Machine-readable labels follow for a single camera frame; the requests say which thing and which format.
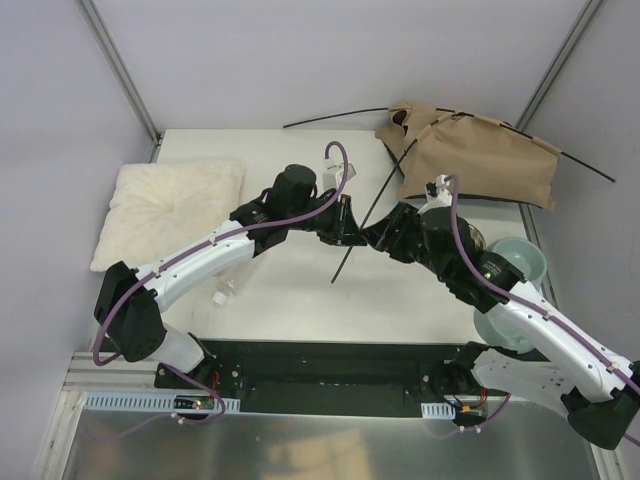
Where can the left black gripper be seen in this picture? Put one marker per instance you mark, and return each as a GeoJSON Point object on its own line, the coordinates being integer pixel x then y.
{"type": "Point", "coordinates": [342, 220]}

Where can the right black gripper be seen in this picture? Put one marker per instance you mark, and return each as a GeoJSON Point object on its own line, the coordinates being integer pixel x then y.
{"type": "Point", "coordinates": [395, 230]}

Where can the beige pet tent fabric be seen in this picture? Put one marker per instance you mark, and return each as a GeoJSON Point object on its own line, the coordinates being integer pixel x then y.
{"type": "Point", "coordinates": [491, 158]}

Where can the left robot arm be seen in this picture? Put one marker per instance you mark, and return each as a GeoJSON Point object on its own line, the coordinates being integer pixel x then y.
{"type": "Point", "coordinates": [131, 300]}

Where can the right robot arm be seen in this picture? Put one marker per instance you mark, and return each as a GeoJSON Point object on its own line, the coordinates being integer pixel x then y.
{"type": "Point", "coordinates": [595, 389]}

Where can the steel pet bowl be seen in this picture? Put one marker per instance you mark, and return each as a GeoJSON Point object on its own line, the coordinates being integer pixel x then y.
{"type": "Point", "coordinates": [477, 237]}

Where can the green double pet bowl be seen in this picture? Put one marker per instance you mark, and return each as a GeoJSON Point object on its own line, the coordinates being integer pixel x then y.
{"type": "Point", "coordinates": [529, 260]}

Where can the clear plastic bottle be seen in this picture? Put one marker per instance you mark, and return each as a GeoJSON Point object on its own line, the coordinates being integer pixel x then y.
{"type": "Point", "coordinates": [230, 282]}

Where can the right circuit board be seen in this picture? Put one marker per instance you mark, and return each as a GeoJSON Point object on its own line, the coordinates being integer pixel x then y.
{"type": "Point", "coordinates": [446, 411]}

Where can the circuit board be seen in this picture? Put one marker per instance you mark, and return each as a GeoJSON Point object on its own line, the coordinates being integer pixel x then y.
{"type": "Point", "coordinates": [446, 411]}
{"type": "Point", "coordinates": [205, 404]}

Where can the white fluffy cushion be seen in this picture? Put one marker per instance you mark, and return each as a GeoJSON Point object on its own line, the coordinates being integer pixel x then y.
{"type": "Point", "coordinates": [158, 209]}

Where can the left circuit board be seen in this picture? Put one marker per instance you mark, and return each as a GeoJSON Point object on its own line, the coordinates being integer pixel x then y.
{"type": "Point", "coordinates": [205, 404]}

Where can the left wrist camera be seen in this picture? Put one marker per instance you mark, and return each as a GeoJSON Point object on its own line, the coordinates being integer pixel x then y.
{"type": "Point", "coordinates": [334, 173]}

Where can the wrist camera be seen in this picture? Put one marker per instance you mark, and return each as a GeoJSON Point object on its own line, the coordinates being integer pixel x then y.
{"type": "Point", "coordinates": [437, 194]}
{"type": "Point", "coordinates": [334, 173]}

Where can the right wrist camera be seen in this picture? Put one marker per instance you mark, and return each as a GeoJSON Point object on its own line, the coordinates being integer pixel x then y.
{"type": "Point", "coordinates": [437, 194]}

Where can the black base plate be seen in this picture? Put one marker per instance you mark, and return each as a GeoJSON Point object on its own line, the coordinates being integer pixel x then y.
{"type": "Point", "coordinates": [338, 379]}

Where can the right aluminium frame post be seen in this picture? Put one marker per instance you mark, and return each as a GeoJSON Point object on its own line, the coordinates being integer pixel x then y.
{"type": "Point", "coordinates": [578, 30]}

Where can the aluminium frame post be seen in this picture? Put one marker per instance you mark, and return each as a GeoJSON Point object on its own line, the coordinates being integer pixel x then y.
{"type": "Point", "coordinates": [118, 68]}
{"type": "Point", "coordinates": [578, 30]}

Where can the left aluminium frame post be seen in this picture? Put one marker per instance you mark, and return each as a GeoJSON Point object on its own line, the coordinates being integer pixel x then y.
{"type": "Point", "coordinates": [118, 68]}

